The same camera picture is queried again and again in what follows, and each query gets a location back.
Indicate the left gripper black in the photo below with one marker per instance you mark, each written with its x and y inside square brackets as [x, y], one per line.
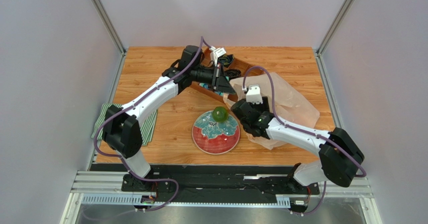
[219, 82]

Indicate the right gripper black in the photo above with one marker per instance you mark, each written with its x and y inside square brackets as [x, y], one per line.
[241, 109]

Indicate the translucent beige plastic bag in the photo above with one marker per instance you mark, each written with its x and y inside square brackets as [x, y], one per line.
[289, 104]

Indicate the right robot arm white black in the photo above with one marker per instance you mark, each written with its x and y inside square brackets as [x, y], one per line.
[339, 157]

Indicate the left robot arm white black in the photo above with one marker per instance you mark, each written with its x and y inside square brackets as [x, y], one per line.
[121, 129]

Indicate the teal sock right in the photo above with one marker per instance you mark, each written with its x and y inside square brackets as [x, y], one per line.
[210, 88]

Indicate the wooden compartment tray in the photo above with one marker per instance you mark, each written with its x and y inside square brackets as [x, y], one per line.
[236, 70]

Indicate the black teal sock roll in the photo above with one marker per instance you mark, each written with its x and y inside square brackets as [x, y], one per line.
[226, 60]

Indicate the green round fruit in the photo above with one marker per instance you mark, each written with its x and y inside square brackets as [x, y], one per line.
[220, 114]

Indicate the red teal floral plate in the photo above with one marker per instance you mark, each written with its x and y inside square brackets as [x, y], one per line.
[215, 138]

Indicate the green striped cloth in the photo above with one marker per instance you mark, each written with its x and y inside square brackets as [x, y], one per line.
[147, 127]

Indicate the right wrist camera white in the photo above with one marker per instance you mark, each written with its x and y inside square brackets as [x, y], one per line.
[253, 94]

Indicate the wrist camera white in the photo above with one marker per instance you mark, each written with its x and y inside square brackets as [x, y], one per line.
[253, 94]
[216, 53]

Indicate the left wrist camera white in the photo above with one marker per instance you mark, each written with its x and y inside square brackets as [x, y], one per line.
[216, 53]

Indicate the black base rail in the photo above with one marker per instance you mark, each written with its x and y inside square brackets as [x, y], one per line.
[196, 185]

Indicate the left aluminium frame post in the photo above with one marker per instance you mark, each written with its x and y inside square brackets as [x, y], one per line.
[109, 26]

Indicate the aluminium frame post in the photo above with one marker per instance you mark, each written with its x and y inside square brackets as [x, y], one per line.
[346, 5]
[109, 26]

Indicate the right aluminium frame post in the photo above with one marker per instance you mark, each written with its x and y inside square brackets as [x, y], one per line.
[346, 5]

